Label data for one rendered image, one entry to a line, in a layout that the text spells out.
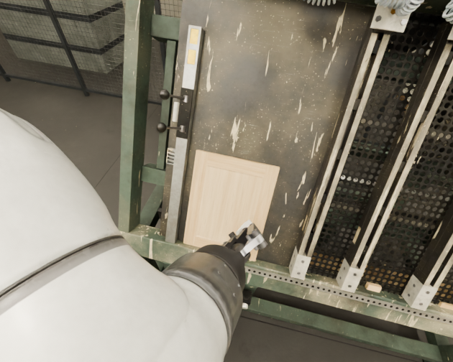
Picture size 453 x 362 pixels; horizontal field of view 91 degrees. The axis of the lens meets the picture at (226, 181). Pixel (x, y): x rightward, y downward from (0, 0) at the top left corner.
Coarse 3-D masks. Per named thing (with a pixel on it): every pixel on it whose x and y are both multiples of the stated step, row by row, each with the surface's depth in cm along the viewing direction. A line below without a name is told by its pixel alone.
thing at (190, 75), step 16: (192, 48) 85; (192, 80) 88; (192, 112) 94; (176, 144) 97; (176, 160) 99; (176, 176) 101; (176, 192) 103; (176, 208) 106; (176, 224) 108; (176, 240) 114
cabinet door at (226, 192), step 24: (216, 168) 100; (240, 168) 98; (264, 168) 96; (192, 192) 104; (216, 192) 103; (240, 192) 101; (264, 192) 99; (192, 216) 108; (216, 216) 106; (240, 216) 105; (264, 216) 102; (192, 240) 112; (216, 240) 110
